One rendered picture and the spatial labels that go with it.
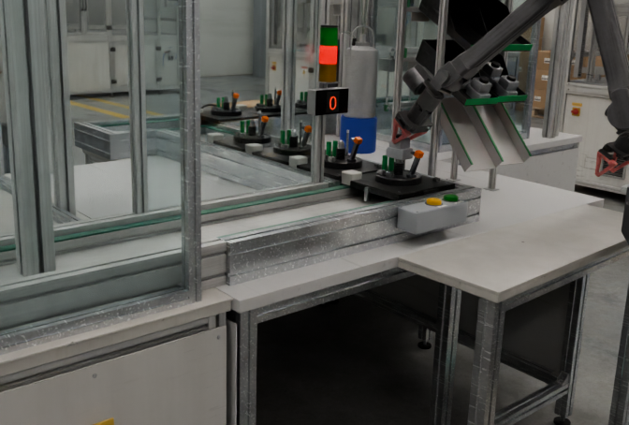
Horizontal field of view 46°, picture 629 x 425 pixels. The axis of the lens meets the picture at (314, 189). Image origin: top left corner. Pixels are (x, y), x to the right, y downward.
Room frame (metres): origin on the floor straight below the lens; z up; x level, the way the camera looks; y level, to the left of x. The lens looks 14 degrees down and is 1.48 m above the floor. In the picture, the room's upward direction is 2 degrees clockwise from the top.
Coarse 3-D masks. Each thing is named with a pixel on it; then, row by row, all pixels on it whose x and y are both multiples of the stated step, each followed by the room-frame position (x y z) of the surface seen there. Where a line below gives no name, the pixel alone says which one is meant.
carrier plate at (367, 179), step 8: (368, 176) 2.19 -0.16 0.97; (424, 176) 2.21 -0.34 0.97; (344, 184) 2.15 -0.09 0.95; (352, 184) 2.12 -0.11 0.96; (360, 184) 2.10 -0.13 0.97; (368, 184) 2.08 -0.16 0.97; (376, 184) 2.09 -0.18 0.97; (384, 184) 2.09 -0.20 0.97; (424, 184) 2.11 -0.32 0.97; (432, 184) 2.11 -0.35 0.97; (440, 184) 2.11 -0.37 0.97; (448, 184) 2.12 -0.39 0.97; (376, 192) 2.05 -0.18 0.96; (384, 192) 2.02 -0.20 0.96; (392, 192) 2.00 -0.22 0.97; (400, 192) 2.01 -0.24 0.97; (408, 192) 2.01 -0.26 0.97; (416, 192) 2.02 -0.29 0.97
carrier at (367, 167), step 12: (348, 132) 2.40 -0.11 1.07; (336, 144) 2.38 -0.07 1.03; (324, 156) 2.32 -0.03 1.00; (336, 156) 2.34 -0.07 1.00; (348, 156) 2.38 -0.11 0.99; (324, 168) 2.29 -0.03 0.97; (336, 168) 2.27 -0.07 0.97; (348, 168) 2.28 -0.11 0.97; (360, 168) 2.30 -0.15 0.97; (372, 168) 2.31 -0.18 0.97
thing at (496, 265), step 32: (544, 224) 2.12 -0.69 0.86; (576, 224) 2.13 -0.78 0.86; (608, 224) 2.14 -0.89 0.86; (416, 256) 1.78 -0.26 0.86; (448, 256) 1.79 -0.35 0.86; (480, 256) 1.80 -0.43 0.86; (512, 256) 1.81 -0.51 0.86; (544, 256) 1.82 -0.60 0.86; (576, 256) 1.83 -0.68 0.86; (480, 288) 1.60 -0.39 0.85; (512, 288) 1.60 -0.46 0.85
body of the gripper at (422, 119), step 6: (414, 108) 2.08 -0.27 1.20; (420, 108) 2.07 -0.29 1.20; (396, 114) 2.10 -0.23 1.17; (402, 114) 2.09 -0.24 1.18; (408, 114) 2.10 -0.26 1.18; (414, 114) 2.08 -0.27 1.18; (420, 114) 2.07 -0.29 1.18; (426, 114) 2.07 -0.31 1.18; (402, 120) 2.08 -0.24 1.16; (408, 120) 2.08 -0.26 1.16; (414, 120) 2.08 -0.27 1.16; (420, 120) 2.08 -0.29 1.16; (426, 120) 2.09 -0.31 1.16; (408, 126) 2.06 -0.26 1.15; (414, 126) 2.07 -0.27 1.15; (420, 126) 2.09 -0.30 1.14; (426, 126) 2.11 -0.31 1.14
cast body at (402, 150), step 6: (390, 138) 2.15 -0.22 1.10; (396, 138) 2.14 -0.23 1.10; (408, 138) 2.15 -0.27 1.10; (390, 144) 2.15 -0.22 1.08; (396, 144) 2.13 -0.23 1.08; (402, 144) 2.13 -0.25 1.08; (408, 144) 2.14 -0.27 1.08; (390, 150) 2.15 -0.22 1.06; (396, 150) 2.13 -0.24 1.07; (402, 150) 2.11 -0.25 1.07; (408, 150) 2.13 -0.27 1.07; (390, 156) 2.15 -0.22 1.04; (396, 156) 2.13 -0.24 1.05; (402, 156) 2.11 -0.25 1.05; (408, 156) 2.13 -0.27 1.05
